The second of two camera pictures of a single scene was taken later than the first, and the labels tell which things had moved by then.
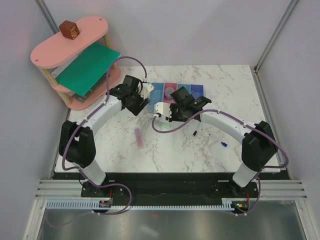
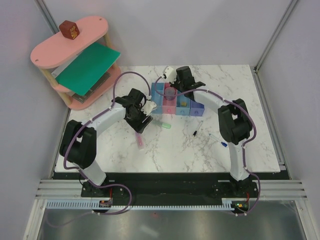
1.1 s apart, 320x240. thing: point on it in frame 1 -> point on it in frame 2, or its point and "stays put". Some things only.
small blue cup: (168, 91) stays put
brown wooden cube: (69, 29) stays put
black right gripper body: (177, 114) -> (177, 85)
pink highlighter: (140, 140) stays put
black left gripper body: (138, 103) -> (135, 121)
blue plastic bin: (156, 96) stays put
